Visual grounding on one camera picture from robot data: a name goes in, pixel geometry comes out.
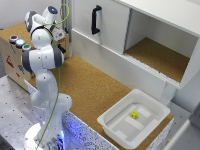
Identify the white plastic box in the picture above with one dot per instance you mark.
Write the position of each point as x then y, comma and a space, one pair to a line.
133, 118

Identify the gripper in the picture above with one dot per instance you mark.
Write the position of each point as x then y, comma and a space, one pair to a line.
59, 34

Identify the green button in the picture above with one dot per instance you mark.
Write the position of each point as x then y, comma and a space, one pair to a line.
26, 47

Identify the wooden drawer box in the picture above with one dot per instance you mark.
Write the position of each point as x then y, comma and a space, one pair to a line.
13, 53

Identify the blue button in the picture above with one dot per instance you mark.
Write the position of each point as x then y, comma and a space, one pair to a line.
20, 42

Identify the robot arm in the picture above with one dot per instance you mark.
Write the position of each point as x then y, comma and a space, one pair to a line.
46, 83

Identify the red button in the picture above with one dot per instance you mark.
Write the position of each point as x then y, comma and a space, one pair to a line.
13, 39

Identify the white cabinet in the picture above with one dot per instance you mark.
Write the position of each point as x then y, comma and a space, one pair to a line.
156, 43

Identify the yellow block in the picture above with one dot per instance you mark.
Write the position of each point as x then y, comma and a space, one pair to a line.
134, 114

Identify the white sliding door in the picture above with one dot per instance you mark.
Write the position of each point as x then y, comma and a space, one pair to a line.
108, 25

